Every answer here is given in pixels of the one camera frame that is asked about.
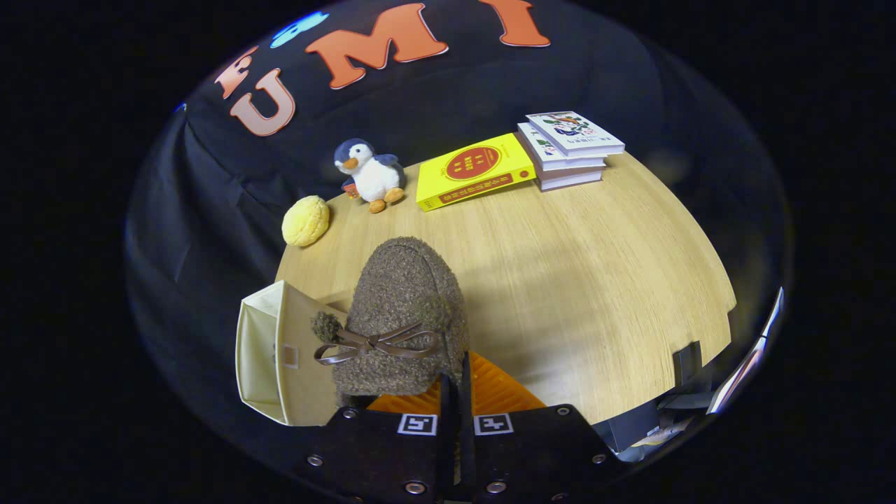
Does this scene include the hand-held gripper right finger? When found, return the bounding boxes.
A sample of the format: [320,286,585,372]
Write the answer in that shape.
[456,350,629,503]

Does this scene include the black clamp block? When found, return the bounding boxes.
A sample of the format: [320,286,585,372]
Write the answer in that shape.
[673,341,704,390]

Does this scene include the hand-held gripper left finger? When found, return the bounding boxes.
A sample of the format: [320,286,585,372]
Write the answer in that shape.
[290,374,457,504]

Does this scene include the yellow book red circle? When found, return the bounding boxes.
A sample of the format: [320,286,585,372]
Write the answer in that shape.
[416,133,538,212]

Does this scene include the yellow round plush cushion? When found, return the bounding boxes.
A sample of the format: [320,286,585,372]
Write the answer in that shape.
[281,195,331,247]

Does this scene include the cream fabric storage box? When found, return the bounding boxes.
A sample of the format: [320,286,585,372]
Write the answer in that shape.
[235,280,354,426]

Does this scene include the brown fuzzy shoe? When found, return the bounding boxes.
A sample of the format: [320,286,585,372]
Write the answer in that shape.
[311,237,471,408]

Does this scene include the penguin plush toy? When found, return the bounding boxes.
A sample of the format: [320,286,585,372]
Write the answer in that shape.
[333,138,408,214]

